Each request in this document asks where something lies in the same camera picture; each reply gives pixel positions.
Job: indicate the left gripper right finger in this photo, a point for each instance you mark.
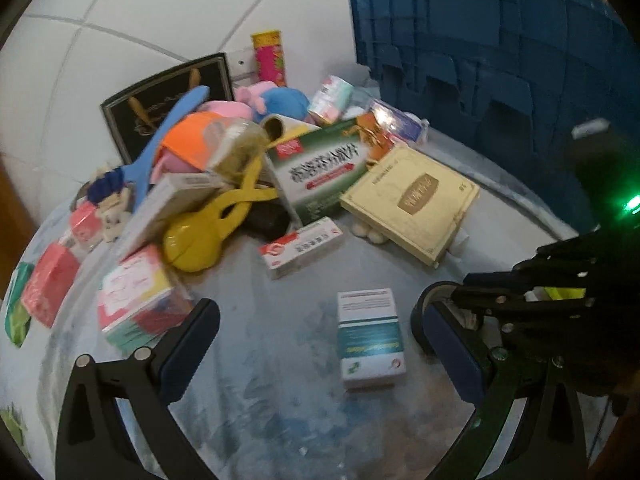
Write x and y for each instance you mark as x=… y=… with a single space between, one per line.
x=549 y=440

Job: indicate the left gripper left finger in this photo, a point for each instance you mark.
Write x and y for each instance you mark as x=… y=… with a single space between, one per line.
x=93 y=441

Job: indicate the black tape roll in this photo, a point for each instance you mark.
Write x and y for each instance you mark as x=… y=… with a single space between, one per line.
x=437 y=323

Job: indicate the teal white medicine box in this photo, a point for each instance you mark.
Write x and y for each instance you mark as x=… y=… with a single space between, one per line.
x=370 y=344

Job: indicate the teal green wipes pack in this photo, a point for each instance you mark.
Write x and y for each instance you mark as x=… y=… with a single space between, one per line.
x=17 y=321

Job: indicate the colourful tissue pack block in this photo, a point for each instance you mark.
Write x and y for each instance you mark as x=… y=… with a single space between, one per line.
x=140 y=300

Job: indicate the pink tissue pack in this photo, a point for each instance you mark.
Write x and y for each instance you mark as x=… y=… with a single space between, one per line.
x=51 y=279
x=86 y=226

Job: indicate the beige flat medicine box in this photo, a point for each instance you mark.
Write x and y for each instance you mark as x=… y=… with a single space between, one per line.
x=414 y=200

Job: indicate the yellow plastic snowball clamp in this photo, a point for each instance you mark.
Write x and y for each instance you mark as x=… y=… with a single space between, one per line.
x=193 y=241

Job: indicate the blue plastic storage crate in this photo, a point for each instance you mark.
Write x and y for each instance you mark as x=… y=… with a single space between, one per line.
x=508 y=78

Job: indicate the small white bear plush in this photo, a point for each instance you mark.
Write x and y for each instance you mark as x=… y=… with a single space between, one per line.
x=113 y=200

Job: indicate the blue white blister pack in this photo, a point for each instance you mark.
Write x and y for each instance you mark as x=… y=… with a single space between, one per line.
x=398 y=125

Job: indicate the long white medicine box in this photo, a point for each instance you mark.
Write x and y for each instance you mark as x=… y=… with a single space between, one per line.
x=174 y=194

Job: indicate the red white small medicine box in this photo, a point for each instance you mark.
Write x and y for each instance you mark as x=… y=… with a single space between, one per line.
x=301 y=247

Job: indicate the green white ibuprofen box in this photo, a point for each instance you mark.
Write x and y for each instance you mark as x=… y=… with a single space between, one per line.
x=312 y=170

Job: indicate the teal pink small box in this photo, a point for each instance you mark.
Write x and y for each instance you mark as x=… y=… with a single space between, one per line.
x=330 y=101

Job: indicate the pink pig plush orange dress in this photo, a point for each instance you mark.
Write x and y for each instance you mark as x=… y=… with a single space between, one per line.
x=201 y=140

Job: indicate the cardboard tube roll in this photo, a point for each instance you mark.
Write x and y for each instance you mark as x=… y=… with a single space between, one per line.
x=281 y=128

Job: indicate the pink pig plush blue dress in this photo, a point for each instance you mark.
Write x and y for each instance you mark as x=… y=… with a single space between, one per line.
x=266 y=98

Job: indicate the pink yellow cylindrical can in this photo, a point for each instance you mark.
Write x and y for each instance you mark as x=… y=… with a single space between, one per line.
x=269 y=57

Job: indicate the black gift bag gold handles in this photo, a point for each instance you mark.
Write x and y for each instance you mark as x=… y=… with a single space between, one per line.
x=133 y=114

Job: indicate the white wall socket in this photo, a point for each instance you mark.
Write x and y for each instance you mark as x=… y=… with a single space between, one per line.
x=242 y=66

